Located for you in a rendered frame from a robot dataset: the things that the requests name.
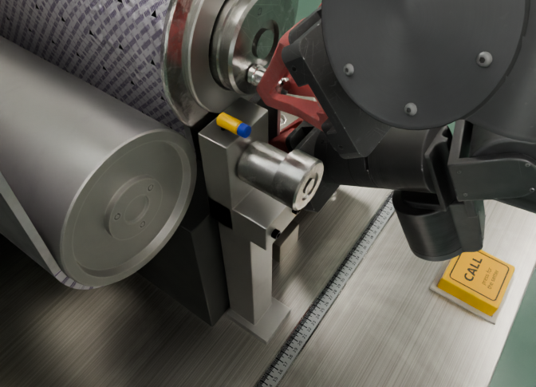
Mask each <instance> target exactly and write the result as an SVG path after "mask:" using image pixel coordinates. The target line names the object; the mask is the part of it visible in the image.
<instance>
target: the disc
mask: <svg viewBox="0 0 536 387"><path fill-rule="evenodd" d="M196 2H197V0H170V2H169V6H168V8H167V13H166V17H165V21H164V28H163V33H162V39H161V48H160V70H161V78H162V83H163V88H164V93H165V97H166V99H167V102H168V104H169V106H170V108H171V110H172V112H173V113H174V114H175V116H176V117H177V118H178V120H179V121H181V122H182V123H183V124H184V125H186V126H187V127H188V128H191V129H193V130H195V131H198V132H200V131H201V130H202V129H203V128H205V127H206V126H207V125H208V124H210V123H211V122H212V121H213V120H214V119H215V118H216V117H217V116H218V115H219V113H211V112H209V111H207V110H206V109H204V108H202V107H201V106H200V105H199V104H198V103H197V102H196V101H195V99H194V97H193V96H192V95H191V91H190V89H189V87H188V84H187V78H186V73H185V63H184V62H185V45H186V39H187V31H188V27H189V23H190V20H191V16H192V13H193V10H194V8H195V4H196ZM292 3H293V6H294V24H295V21H296V17H297V11H298V0H292ZM260 99H261V97H260V96H259V94H258V93H256V94H255V95H254V96H253V97H252V98H251V99H250V100H249V101H250V102H252V103H254V104H257V103H258V102H259V100H260Z"/></svg>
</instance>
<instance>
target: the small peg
mask: <svg viewBox="0 0 536 387"><path fill-rule="evenodd" d="M266 70H267V68H266V67H262V66H261V65H258V64H253V65H252V66H251V67H250V69H249V71H248V74H247V82H248V83H250V84H252V85H256V86H257V85H258V83H259V82H260V80H261V79H262V76H263V75H264V73H265V72H266ZM275 89H276V91H277V92H278V93H280V94H283V95H286V94H287V93H288V91H289V89H290V79H289V78H288V77H286V76H283V78H282V79H281V80H280V81H279V82H278V84H277V86H276V87H275Z"/></svg>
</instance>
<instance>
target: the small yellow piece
mask: <svg viewBox="0 0 536 387"><path fill-rule="evenodd" d="M216 122H217V125H218V126H220V127H221V130H223V131H224V130H225V129H226V130H228V131H230V132H232V133H234V134H236V135H239V136H241V137H243V138H247V137H248V136H249V135H250V133H251V127H250V126H249V125H248V124H245V123H243V122H242V121H240V120H238V119H236V118H234V117H232V116H230V115H228V114H226V113H220V114H219V115H218V117H217V121H216Z"/></svg>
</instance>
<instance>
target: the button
mask: <svg viewBox="0 0 536 387"><path fill-rule="evenodd" d="M514 270H515V267H514V266H512V265H510V264H509V263H506V262H504V261H502V260H501V259H498V258H496V257H494V256H493V255H490V254H488V253H486V252H485V251H482V250H480V251H476V252H463V253H462V254H461V255H458V256H457V257H455V258H453V259H451V260H450V262H449V263H448V265H447V268H446V270H445V271H444V273H443V275H442V277H441V279H440V281H439V283H438V285H437V286H438V287H439V288H440V289H441V290H444V291H446V292H447V293H449V294H451V295H453V296H454V297H456V298H458V299H460V300H461V301H463V302H465V303H467V304H468V305H470V306H473V307H474V308H476V309H477V310H480V311H482V312H483V313H485V314H487V315H489V316H492V315H493V314H494V313H495V312H496V311H497V309H498V308H499V306H500V304H501V301H502V300H503V296H504V294H505V292H506V289H507V287H508V285H509V282H510V280H511V277H512V275H513V273H514Z"/></svg>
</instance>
